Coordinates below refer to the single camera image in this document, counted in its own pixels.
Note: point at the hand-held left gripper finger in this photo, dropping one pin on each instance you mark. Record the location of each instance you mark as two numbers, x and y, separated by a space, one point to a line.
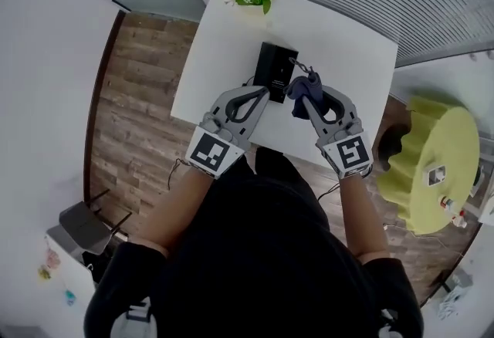
220 105
256 116

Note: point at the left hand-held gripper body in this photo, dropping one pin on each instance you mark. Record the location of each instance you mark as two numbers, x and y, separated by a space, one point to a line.
210 153

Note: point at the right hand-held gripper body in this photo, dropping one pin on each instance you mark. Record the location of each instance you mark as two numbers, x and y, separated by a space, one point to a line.
349 153

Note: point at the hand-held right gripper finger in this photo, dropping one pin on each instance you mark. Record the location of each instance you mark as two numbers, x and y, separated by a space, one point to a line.
349 105
318 122

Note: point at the dark blue cloth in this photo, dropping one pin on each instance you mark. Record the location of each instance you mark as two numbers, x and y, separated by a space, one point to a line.
305 91

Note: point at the black desk telephone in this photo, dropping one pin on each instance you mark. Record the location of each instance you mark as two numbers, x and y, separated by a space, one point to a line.
272 66

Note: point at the person's right forearm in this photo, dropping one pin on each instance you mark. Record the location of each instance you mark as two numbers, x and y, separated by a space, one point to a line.
363 220

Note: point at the person's left forearm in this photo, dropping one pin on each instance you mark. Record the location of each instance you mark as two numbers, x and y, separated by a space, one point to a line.
173 213

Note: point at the white square table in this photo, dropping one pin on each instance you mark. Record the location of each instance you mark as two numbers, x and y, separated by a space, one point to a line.
339 66

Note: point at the round table with green tablecloth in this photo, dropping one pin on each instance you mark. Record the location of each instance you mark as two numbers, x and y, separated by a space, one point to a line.
436 159

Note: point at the white box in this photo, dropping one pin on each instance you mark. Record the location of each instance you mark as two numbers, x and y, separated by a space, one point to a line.
435 175

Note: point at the person's black clothing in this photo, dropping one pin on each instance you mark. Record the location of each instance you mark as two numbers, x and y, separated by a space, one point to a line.
254 251

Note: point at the small red white item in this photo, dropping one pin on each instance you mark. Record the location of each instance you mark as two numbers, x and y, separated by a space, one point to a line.
447 202
459 220

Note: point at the grey chair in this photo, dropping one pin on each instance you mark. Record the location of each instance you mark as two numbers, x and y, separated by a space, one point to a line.
83 228

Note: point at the white cabinet with stickers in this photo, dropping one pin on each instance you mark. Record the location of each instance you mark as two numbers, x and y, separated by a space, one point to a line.
65 290

